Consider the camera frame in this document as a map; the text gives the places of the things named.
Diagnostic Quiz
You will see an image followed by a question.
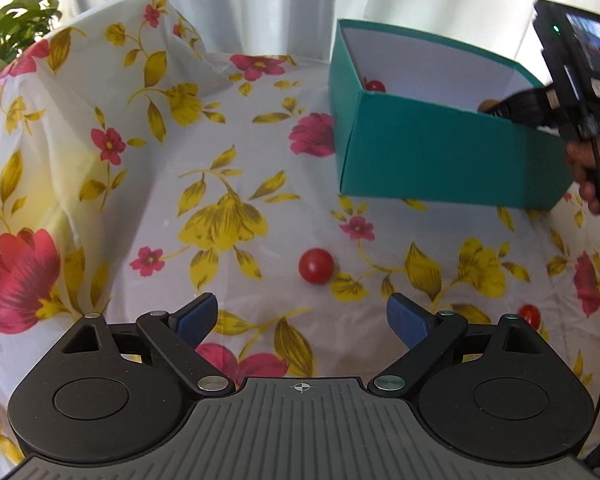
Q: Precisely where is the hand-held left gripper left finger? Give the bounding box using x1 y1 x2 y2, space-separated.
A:
60 292 237 396

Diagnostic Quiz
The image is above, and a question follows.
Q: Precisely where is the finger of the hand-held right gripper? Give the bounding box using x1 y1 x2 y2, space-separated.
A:
480 86 564 130

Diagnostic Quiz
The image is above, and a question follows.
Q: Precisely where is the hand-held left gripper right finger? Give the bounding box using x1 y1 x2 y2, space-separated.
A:
370 292 550 397

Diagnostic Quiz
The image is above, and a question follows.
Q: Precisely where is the teal cardboard box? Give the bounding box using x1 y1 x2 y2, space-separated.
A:
328 18 576 212

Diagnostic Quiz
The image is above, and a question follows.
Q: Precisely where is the person's right hand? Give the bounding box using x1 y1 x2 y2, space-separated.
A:
565 129 600 215

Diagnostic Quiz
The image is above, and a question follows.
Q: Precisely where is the floral tablecloth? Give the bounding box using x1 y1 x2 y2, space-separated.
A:
0 0 600 480

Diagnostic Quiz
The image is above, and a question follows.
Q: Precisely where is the white curtain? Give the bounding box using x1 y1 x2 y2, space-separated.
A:
0 0 600 86

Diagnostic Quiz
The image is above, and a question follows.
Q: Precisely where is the green potted plant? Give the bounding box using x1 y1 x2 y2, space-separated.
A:
0 0 87 107

